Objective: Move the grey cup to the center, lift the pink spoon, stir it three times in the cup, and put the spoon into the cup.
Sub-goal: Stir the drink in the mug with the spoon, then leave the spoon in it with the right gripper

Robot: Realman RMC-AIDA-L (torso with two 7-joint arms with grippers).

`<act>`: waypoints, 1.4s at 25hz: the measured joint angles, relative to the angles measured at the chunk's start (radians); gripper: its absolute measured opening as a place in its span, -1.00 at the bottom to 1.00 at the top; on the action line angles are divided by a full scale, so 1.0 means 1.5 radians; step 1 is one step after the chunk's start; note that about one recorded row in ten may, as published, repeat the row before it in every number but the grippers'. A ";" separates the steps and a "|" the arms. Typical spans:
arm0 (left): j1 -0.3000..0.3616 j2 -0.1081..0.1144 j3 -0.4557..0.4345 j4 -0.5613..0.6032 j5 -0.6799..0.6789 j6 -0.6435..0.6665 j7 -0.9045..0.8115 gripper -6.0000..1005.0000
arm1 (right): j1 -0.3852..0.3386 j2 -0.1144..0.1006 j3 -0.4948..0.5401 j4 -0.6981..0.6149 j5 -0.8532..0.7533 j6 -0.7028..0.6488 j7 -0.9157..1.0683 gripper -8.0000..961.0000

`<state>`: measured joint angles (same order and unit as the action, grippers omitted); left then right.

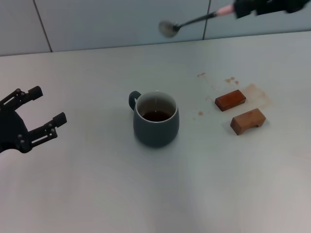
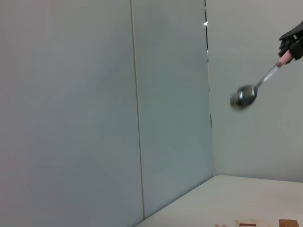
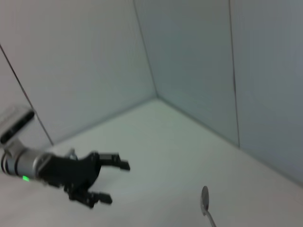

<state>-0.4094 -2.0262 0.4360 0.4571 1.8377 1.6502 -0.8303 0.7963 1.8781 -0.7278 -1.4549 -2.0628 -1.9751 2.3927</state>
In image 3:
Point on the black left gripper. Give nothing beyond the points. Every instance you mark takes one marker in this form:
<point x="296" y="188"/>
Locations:
<point x="71" y="172"/>

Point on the metal spoon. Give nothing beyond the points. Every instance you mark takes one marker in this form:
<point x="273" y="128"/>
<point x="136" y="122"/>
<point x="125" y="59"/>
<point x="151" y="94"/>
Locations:
<point x="205" y="197"/>

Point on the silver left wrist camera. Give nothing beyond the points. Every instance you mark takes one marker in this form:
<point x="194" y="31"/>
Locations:
<point x="14" y="123"/>

